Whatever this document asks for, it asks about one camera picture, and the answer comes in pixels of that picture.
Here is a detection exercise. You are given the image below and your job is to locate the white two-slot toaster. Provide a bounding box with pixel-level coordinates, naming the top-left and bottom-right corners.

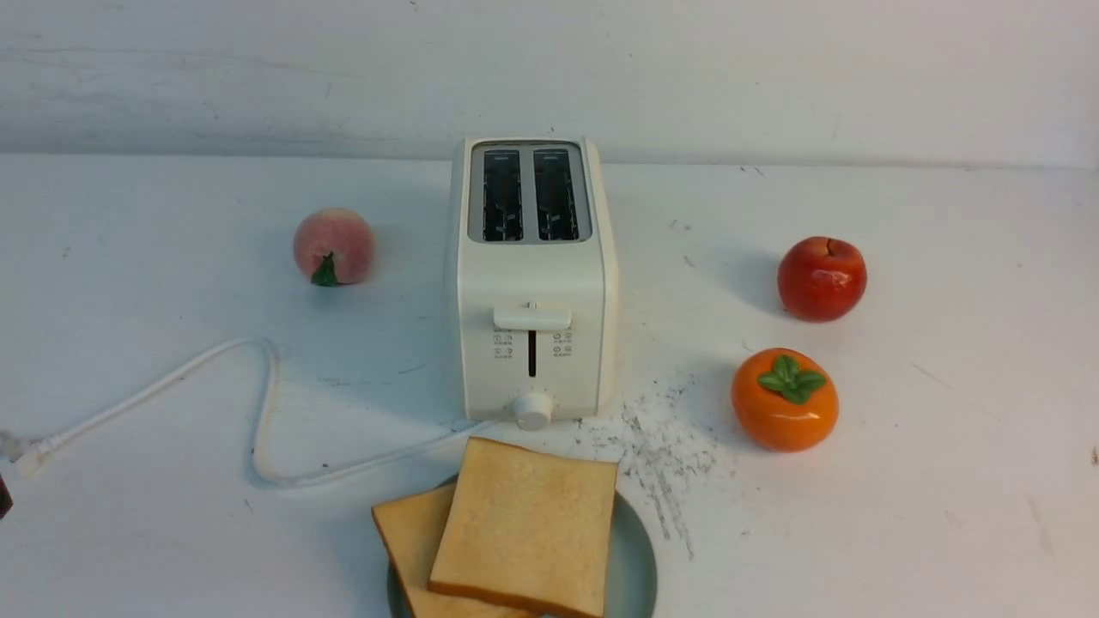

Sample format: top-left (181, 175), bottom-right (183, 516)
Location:
top-left (443, 137), bottom-right (620, 431)

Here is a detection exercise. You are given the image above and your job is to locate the pink peach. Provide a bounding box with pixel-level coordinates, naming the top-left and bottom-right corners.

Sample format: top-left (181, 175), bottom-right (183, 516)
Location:
top-left (292, 208), bottom-right (377, 287)

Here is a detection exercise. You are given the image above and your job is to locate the toast slice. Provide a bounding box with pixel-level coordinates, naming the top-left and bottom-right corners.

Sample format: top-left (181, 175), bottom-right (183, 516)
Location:
top-left (371, 483), bottom-right (537, 618)
top-left (428, 437), bottom-right (619, 617)

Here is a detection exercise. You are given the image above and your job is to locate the light green round plate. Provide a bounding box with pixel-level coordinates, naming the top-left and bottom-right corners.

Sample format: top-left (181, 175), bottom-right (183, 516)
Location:
top-left (387, 492), bottom-right (659, 617)

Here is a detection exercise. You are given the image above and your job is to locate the red apple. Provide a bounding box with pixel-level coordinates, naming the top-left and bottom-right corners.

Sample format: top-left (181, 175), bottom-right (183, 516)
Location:
top-left (777, 236), bottom-right (868, 322)

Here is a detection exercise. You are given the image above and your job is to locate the white power cord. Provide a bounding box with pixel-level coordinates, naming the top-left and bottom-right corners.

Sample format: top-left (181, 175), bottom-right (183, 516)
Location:
top-left (0, 336), bottom-right (495, 489)

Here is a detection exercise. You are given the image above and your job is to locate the orange persimmon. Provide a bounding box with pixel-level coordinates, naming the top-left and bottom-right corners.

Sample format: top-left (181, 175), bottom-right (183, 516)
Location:
top-left (730, 347), bottom-right (840, 453)

